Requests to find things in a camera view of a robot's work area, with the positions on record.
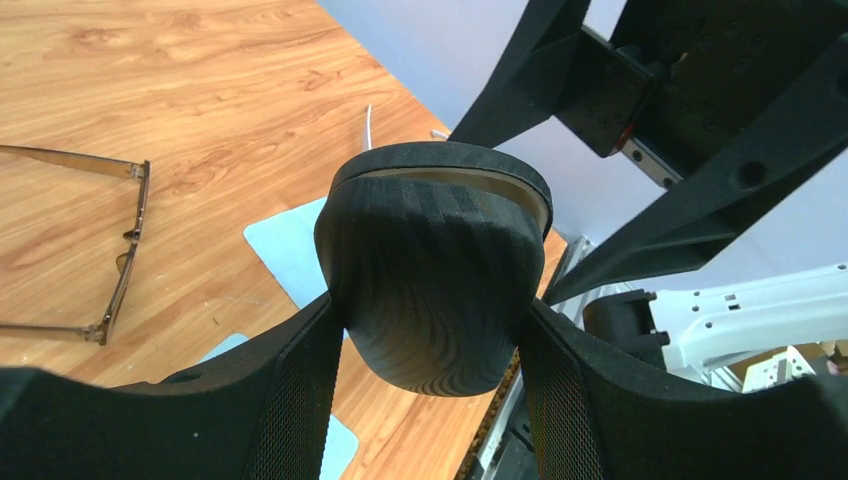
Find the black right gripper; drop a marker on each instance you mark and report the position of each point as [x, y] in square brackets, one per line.
[675, 83]

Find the left blue cleaning cloth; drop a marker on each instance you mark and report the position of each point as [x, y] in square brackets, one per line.
[341, 443]

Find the blue cleaning cloth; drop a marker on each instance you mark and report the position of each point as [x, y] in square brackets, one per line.
[341, 443]
[285, 244]

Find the black glasses case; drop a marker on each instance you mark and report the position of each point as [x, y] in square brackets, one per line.
[432, 253]

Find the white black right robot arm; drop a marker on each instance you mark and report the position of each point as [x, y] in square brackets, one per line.
[698, 329]

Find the white frame sunglasses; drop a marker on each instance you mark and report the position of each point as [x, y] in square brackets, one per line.
[367, 132]

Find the right blue cleaning cloth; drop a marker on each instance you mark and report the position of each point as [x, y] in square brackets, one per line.
[285, 244]

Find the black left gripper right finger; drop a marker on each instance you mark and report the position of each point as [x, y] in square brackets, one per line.
[598, 413]

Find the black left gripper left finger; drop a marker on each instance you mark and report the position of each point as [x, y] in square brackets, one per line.
[258, 411]

